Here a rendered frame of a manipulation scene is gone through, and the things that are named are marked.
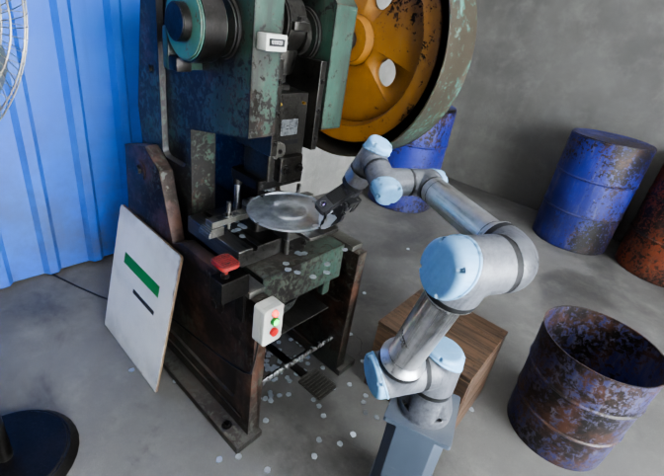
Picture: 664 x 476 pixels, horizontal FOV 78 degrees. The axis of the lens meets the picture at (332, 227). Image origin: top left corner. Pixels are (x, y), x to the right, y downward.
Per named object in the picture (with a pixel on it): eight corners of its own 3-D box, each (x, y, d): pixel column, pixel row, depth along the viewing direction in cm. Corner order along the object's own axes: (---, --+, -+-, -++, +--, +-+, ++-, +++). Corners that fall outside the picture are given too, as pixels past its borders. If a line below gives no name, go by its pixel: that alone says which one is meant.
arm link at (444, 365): (462, 395, 110) (478, 358, 103) (420, 404, 105) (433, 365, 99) (439, 361, 119) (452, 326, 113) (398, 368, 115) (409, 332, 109)
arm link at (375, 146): (374, 149, 106) (366, 128, 111) (355, 179, 113) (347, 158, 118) (398, 155, 110) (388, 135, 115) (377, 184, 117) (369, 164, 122)
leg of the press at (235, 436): (262, 435, 151) (284, 217, 110) (236, 454, 143) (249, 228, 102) (144, 307, 202) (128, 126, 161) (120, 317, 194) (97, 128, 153)
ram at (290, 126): (308, 179, 141) (319, 90, 127) (276, 187, 130) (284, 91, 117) (276, 163, 150) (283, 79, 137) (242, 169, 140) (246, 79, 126)
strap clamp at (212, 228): (251, 226, 143) (252, 199, 139) (208, 239, 132) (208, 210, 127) (240, 219, 147) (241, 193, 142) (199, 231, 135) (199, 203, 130)
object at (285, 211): (287, 242, 123) (287, 240, 122) (228, 206, 138) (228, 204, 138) (348, 215, 143) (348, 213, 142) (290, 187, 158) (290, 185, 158)
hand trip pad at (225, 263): (240, 284, 116) (241, 262, 113) (222, 292, 112) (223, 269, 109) (226, 273, 120) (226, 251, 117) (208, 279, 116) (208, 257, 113)
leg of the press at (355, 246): (354, 364, 188) (395, 183, 147) (337, 376, 180) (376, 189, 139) (234, 272, 239) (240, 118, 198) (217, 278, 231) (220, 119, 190)
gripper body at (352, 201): (353, 212, 131) (373, 187, 123) (336, 219, 124) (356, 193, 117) (338, 196, 133) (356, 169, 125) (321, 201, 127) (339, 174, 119)
